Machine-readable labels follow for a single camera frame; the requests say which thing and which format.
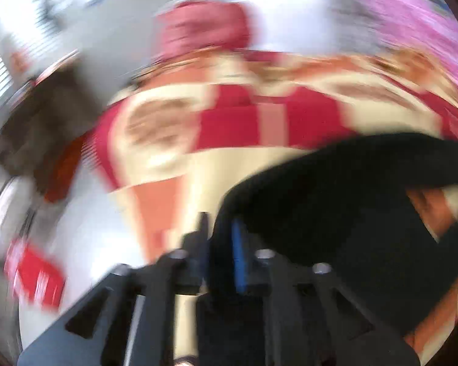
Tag pink penguin quilt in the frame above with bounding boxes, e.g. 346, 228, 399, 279
351, 0, 458, 96

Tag red round pillow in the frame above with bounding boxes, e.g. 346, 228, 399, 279
154, 2, 253, 62

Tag red orange patterned blanket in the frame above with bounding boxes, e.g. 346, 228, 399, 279
82, 51, 458, 366

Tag dark wooden table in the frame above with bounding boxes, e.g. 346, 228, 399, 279
0, 51, 100, 195

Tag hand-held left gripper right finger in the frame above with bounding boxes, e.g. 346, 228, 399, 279
229, 217, 420, 366

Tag red floor mat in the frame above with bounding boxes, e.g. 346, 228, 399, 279
44, 137, 85, 203

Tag floral grey headboard cushion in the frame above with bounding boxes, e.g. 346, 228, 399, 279
168, 0, 390, 50

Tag black pants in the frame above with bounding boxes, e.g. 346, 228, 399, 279
196, 133, 458, 366

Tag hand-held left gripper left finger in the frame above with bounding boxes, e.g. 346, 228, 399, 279
17, 211, 214, 366

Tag white pillow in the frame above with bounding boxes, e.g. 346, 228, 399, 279
229, 0, 344, 52

